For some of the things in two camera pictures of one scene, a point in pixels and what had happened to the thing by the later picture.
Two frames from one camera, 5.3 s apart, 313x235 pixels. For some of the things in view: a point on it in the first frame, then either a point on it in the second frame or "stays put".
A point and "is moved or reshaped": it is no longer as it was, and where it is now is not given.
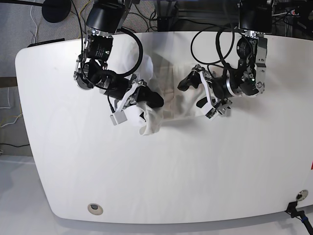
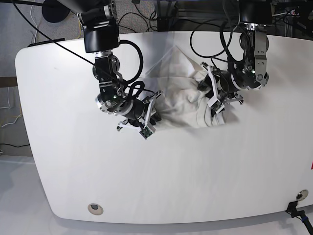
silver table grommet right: [301, 195] stays put
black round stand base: [55, 11] stays put
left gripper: [125, 91] -> [137, 111]
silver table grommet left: [95, 209] stays put
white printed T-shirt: [162, 59] is moved or reshaped
